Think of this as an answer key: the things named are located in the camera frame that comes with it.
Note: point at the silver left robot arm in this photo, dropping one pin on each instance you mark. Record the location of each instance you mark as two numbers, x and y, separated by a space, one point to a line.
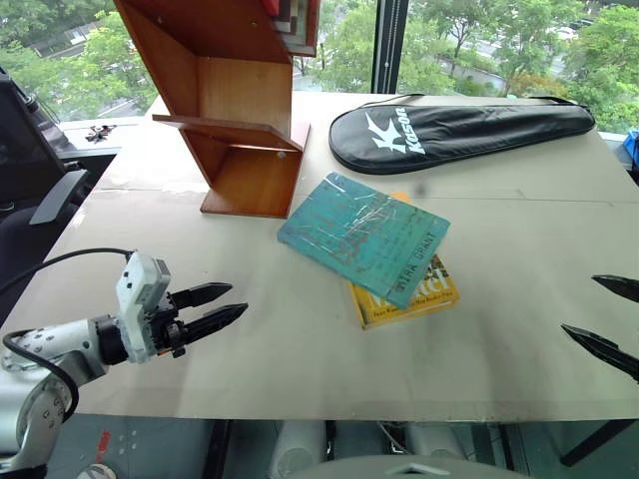
47 344

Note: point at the brown wooden zigzag bookshelf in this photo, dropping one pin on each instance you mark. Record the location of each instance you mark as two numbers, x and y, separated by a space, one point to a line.
234 120

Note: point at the black table leg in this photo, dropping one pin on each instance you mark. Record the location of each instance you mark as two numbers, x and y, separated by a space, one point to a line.
594 441

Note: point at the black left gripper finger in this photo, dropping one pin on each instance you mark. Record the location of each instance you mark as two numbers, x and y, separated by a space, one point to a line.
202 293
214 317

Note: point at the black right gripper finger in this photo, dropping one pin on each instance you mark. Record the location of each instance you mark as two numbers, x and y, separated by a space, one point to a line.
619 285
601 347

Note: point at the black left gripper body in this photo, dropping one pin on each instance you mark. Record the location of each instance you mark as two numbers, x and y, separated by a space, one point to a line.
164 324

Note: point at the stack of books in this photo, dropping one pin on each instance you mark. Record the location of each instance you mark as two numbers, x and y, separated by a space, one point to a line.
294 22

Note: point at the black Kason racket cover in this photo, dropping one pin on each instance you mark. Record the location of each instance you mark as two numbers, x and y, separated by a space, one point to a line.
449 132

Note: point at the small black drone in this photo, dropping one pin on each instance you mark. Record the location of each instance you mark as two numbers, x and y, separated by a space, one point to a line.
100 133

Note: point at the blue object at window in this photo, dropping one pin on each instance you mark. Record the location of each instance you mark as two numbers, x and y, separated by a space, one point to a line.
632 149

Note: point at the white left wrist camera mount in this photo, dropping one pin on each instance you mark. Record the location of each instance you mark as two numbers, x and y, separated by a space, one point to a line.
137 294

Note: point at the black window frame post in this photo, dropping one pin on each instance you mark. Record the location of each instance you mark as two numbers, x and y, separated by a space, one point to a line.
389 45

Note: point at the yellow book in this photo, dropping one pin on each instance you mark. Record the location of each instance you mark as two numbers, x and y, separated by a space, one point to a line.
414 299

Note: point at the teal book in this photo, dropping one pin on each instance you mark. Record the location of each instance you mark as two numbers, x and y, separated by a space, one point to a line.
364 237

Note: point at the black office chair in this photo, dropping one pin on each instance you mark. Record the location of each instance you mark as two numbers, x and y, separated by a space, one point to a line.
27 169

